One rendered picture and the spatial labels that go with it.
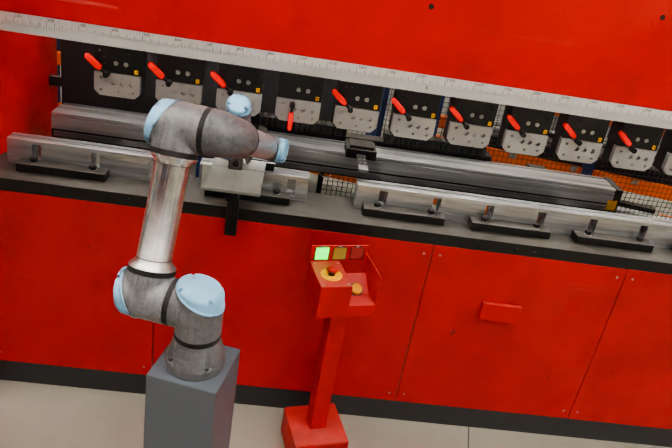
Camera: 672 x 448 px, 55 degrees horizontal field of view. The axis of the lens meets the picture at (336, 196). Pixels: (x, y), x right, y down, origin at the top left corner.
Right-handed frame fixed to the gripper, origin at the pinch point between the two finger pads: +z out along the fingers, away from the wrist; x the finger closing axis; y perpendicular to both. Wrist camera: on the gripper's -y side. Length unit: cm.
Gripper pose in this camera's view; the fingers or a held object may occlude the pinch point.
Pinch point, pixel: (237, 162)
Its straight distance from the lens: 226.8
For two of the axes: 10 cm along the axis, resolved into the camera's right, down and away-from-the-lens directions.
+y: 0.8, -9.0, 4.2
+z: -1.4, 4.1, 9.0
